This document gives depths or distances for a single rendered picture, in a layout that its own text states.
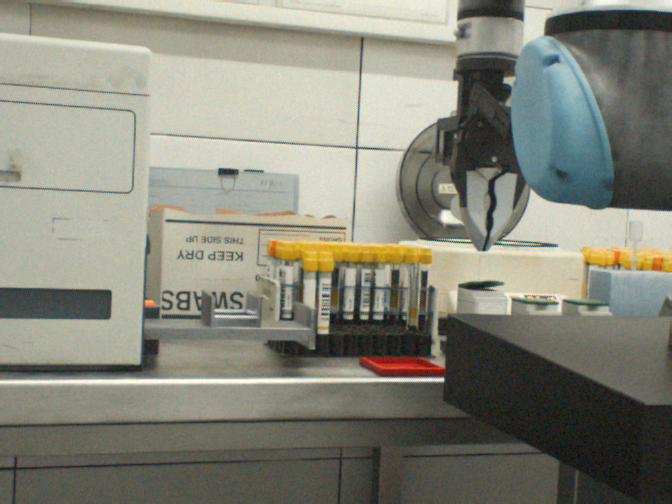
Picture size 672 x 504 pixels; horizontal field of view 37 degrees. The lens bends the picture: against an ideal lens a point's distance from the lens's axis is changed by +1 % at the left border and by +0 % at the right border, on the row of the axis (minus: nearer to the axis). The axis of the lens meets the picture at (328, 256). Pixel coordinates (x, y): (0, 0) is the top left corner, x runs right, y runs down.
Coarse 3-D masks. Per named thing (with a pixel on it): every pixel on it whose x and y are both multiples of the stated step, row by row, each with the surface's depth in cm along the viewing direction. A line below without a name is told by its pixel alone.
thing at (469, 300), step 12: (468, 288) 112; (480, 288) 113; (456, 300) 113; (468, 300) 110; (480, 300) 108; (492, 300) 109; (504, 300) 109; (456, 312) 112; (468, 312) 110; (480, 312) 108; (492, 312) 109; (504, 312) 109
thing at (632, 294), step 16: (592, 272) 121; (608, 272) 118; (624, 272) 119; (640, 272) 121; (656, 272) 122; (592, 288) 121; (608, 288) 118; (624, 288) 119; (640, 288) 120; (656, 288) 121; (624, 304) 119; (640, 304) 120; (656, 304) 121
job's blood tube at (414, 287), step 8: (416, 264) 113; (416, 272) 113; (416, 280) 113; (408, 288) 113; (416, 288) 113; (408, 296) 113; (416, 296) 113; (408, 304) 113; (416, 304) 113; (408, 312) 113; (416, 312) 113; (408, 320) 113; (416, 320) 113; (408, 328) 113; (416, 328) 113
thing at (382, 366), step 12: (360, 360) 102; (372, 360) 103; (384, 360) 103; (396, 360) 103; (408, 360) 104; (420, 360) 104; (384, 372) 96; (396, 372) 97; (408, 372) 97; (420, 372) 97; (432, 372) 98
